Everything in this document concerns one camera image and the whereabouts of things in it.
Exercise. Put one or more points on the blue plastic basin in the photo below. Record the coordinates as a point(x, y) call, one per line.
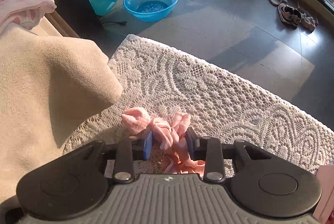
point(149, 10)

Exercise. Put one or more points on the beige fleece blanket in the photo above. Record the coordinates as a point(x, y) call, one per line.
point(49, 86)

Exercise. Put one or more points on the pink cardboard box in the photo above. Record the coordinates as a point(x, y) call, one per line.
point(324, 209)

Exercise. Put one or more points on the white lace tablecloth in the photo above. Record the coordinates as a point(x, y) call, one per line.
point(165, 80)

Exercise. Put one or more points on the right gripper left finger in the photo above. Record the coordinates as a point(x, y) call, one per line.
point(130, 149)

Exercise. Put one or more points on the grey sneakers pair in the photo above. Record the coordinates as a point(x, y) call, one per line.
point(289, 15)

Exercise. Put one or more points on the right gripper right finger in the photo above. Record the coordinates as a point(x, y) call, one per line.
point(209, 150)

